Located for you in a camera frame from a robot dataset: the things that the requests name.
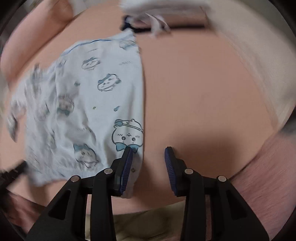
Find folded white clothes stack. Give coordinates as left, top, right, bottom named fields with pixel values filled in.
left=119, top=1, right=210, bottom=36

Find folded navy garment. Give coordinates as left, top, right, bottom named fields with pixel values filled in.
left=120, top=15, right=208, bottom=34

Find light blue cartoon pajama pants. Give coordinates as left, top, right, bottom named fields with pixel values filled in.
left=8, top=29, right=144, bottom=198

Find rolled pink quilt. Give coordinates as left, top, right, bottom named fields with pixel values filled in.
left=1, top=1, right=74, bottom=82

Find pink round bed sheet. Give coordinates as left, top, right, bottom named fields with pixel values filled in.
left=0, top=0, right=278, bottom=214

